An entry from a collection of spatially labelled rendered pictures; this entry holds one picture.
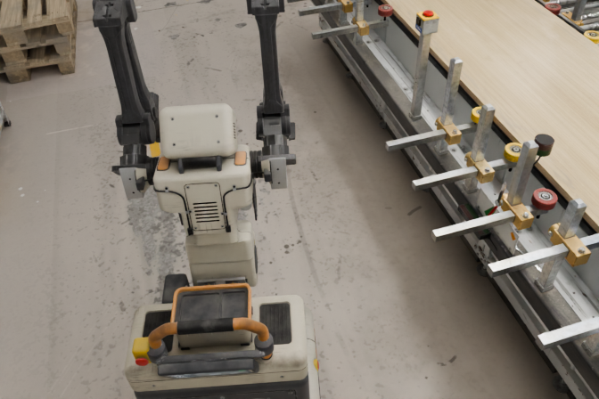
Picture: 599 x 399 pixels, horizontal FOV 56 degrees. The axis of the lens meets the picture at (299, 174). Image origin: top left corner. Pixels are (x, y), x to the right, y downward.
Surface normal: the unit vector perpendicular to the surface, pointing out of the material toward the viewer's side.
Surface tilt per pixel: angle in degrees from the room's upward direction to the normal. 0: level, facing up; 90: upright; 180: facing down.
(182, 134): 48
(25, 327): 0
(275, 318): 0
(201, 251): 82
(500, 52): 0
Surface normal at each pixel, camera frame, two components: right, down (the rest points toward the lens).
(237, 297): -0.04, -0.73
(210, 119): 0.01, 0.00
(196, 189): 0.05, 0.56
